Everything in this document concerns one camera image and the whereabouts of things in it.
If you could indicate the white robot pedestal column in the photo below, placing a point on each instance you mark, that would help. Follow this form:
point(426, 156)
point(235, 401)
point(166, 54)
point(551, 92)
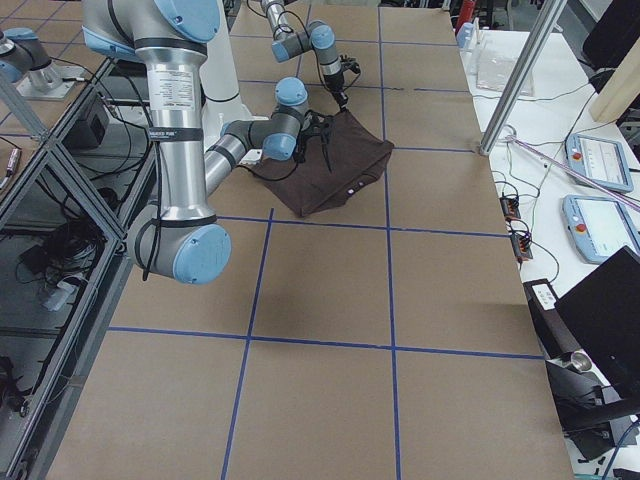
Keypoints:
point(220, 90)

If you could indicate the teach pendant tablet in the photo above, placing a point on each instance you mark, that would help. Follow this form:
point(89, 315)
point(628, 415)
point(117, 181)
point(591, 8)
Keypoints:
point(599, 227)
point(600, 160)

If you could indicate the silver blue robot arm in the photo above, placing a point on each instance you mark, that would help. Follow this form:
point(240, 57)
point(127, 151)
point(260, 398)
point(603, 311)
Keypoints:
point(317, 37)
point(198, 124)

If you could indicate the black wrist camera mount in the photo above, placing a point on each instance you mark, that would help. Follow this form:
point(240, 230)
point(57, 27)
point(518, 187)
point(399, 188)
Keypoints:
point(313, 126)

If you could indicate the black laptop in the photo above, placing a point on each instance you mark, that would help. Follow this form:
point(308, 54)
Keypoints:
point(602, 314)

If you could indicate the red cylinder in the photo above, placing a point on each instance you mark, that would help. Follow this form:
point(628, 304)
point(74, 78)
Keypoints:
point(466, 12)

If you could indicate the upper teach pendant tablet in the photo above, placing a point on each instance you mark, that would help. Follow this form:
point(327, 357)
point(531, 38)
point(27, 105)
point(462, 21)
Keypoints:
point(600, 160)

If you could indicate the brown t-shirt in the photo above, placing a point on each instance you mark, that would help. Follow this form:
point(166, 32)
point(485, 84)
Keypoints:
point(305, 186)

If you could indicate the lower teach pendant tablet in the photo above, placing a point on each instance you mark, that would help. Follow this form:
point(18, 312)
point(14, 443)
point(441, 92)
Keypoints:
point(599, 227)

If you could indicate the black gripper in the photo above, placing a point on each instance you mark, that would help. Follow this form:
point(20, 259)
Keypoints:
point(336, 83)
point(325, 134)

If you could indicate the aluminium frame post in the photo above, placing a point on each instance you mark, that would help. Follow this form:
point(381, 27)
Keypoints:
point(533, 46)

